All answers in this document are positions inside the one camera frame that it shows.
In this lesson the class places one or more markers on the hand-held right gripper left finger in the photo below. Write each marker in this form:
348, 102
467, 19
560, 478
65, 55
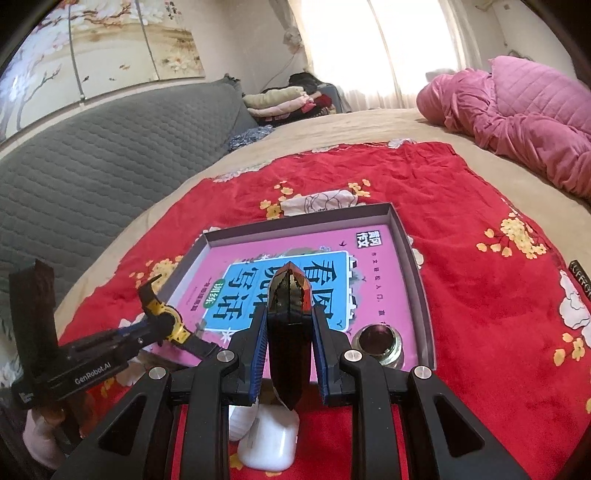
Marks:
258, 355

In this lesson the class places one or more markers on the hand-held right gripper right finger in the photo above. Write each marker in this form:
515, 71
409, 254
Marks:
323, 360

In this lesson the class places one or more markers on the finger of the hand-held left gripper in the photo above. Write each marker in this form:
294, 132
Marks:
131, 330
138, 345

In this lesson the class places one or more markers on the black gold faceted tube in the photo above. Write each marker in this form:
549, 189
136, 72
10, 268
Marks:
288, 360

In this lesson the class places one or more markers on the yellow black wristwatch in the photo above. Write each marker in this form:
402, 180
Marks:
168, 323

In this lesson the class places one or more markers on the small glass bottle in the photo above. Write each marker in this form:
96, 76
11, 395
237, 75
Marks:
376, 344

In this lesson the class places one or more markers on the white bottle lid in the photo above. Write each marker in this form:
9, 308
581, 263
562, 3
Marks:
240, 422

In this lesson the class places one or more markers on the white earbuds case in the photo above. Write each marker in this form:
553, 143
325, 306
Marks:
272, 443

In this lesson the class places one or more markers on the grey cardboard box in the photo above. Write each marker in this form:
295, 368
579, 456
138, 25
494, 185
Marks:
300, 226

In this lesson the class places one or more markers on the person's left forearm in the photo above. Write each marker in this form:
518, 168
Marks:
41, 443

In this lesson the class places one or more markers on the pink book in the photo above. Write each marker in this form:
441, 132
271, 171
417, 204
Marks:
369, 277

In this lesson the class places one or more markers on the red floral blanket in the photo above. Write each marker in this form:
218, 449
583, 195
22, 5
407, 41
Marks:
485, 323

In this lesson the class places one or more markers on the grey quilted headboard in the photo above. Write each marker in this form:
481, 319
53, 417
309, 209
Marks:
115, 161

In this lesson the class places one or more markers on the blue patterned cloth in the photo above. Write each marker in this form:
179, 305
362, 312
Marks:
251, 136

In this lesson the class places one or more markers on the stack of folded clothes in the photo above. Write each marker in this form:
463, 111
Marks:
286, 101

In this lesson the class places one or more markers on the black printed band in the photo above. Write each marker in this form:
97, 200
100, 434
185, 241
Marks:
581, 277

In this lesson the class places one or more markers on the white curtain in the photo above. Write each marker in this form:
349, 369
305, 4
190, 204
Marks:
369, 50

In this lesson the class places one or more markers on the pink quilt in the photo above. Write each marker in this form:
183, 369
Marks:
521, 106

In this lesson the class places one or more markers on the floral wall painting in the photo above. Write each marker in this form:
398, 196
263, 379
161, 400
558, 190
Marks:
92, 50

